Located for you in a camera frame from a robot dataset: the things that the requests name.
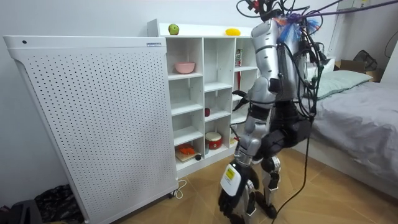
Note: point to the black plastic bag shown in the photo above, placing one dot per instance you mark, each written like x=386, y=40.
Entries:
x=59, y=202

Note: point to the white cube shelf unit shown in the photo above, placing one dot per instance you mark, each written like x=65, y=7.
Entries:
x=214, y=74

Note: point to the robot body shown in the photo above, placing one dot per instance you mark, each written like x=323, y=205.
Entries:
x=289, y=71

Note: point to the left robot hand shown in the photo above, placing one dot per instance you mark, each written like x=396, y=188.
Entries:
x=230, y=180

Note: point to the small black ball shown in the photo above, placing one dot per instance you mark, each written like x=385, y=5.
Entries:
x=198, y=157

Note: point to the red round tin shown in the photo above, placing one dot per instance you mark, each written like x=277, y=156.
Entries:
x=213, y=140

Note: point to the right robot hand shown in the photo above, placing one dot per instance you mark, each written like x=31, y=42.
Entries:
x=240, y=100

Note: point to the orange toy on board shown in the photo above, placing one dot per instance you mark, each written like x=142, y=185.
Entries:
x=186, y=151

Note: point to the white wall pipe cover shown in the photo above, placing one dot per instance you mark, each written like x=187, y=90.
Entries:
x=336, y=34

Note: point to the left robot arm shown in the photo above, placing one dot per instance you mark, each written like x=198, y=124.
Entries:
x=264, y=56

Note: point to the small red apple toy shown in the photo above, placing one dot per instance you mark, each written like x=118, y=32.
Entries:
x=207, y=112

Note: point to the dark grey case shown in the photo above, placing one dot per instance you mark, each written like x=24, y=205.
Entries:
x=21, y=213

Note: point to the pink bowl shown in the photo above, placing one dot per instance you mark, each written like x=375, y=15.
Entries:
x=184, y=67

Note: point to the yellow lemon soft toy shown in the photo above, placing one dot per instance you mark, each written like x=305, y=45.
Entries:
x=233, y=32

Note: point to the white perforated metal cabinet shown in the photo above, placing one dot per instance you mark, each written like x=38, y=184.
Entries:
x=99, y=124

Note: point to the upright colourful book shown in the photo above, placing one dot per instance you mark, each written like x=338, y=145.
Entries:
x=238, y=58

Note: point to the grey bed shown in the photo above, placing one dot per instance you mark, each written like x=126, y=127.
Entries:
x=357, y=130

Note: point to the cardboard box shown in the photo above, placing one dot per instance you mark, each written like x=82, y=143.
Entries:
x=354, y=66

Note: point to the pale green pillow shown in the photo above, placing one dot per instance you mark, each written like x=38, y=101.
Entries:
x=339, y=80

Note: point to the green apple soft toy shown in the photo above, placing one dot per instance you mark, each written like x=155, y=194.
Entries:
x=173, y=29

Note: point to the red upright stick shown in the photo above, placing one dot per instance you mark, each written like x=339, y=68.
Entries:
x=238, y=81

